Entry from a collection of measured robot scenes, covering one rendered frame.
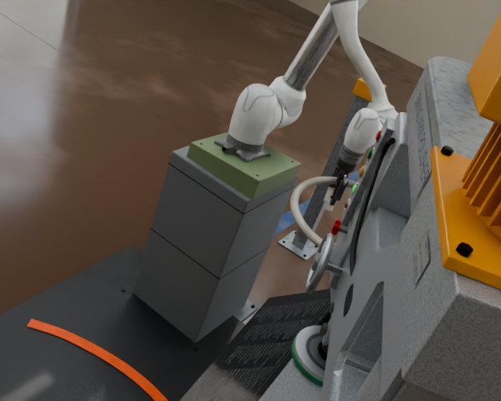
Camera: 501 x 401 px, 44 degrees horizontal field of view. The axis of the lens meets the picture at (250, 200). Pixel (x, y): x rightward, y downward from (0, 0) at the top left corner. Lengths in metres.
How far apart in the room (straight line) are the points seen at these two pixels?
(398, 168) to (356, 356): 0.43
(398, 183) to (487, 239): 0.69
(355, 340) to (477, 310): 0.53
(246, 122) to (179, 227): 0.54
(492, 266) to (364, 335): 0.50
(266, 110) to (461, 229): 1.80
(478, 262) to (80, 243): 2.72
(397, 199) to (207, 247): 1.31
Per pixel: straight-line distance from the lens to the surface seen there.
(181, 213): 2.60
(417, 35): 8.38
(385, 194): 1.40
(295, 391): 1.70
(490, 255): 0.69
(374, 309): 1.10
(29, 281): 2.98
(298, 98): 2.60
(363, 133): 2.30
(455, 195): 0.77
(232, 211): 2.43
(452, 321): 0.65
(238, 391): 1.73
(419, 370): 0.70
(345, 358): 1.18
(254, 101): 2.44
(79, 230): 3.31
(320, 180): 2.40
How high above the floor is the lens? 2.02
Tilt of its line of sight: 31 degrees down
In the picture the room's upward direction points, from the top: 21 degrees clockwise
